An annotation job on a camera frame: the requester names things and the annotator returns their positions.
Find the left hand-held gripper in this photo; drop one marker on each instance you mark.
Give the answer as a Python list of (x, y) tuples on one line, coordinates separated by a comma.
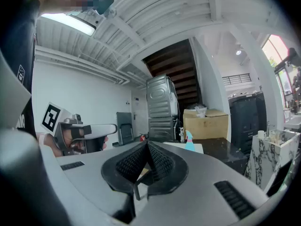
[(63, 126)]

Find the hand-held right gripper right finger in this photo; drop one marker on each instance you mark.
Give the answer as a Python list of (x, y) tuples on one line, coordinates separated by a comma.
[(200, 173)]

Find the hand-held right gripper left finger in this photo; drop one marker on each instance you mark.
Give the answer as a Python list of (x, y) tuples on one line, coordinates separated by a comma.
[(94, 173)]

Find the person's left forearm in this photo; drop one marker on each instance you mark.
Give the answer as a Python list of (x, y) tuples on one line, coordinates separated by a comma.
[(48, 147)]

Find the person's left hand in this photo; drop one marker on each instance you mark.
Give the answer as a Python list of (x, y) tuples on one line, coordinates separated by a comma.
[(68, 140)]

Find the black marble counter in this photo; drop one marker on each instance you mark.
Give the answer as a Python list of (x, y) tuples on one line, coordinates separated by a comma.
[(223, 152)]

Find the white door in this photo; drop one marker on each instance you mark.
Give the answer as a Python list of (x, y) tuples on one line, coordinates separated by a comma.
[(140, 116)]

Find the red fire extinguisher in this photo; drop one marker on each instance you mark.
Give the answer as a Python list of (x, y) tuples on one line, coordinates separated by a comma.
[(142, 138)]

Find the large cardboard box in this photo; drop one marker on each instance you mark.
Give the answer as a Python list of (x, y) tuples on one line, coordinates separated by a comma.
[(204, 126)]

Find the dark grey washing machine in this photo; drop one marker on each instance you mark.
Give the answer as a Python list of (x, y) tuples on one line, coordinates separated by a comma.
[(162, 128)]

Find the clear plastic wrap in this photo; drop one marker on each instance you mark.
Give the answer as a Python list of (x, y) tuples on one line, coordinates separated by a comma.
[(201, 110)]

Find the white marble vanity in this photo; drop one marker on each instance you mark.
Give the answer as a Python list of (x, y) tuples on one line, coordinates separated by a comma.
[(263, 163)]

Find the silver washing machine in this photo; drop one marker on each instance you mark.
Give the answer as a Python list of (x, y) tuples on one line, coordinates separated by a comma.
[(160, 95)]

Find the black cabinet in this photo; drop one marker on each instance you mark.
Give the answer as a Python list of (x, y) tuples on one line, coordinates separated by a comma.
[(247, 121)]

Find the white cup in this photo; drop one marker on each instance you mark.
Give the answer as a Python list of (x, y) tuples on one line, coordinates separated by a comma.
[(261, 134)]

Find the dark wooden staircase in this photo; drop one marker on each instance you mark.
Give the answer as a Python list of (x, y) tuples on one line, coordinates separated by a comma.
[(174, 62)]

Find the black railing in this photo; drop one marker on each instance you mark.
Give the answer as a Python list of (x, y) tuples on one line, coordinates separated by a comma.
[(236, 78)]

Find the rectangular ceiling light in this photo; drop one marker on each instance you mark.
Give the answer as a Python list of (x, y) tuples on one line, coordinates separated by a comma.
[(70, 23)]

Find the person's black shirt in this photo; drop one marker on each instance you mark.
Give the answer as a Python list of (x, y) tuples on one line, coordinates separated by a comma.
[(16, 55)]

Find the round ceiling spot lamp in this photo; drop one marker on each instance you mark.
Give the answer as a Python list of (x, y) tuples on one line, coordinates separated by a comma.
[(238, 52)]

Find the window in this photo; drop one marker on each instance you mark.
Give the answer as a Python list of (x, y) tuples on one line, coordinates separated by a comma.
[(275, 50)]

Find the black head-mounted camera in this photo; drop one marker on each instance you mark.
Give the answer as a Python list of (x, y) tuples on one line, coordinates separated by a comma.
[(105, 3)]

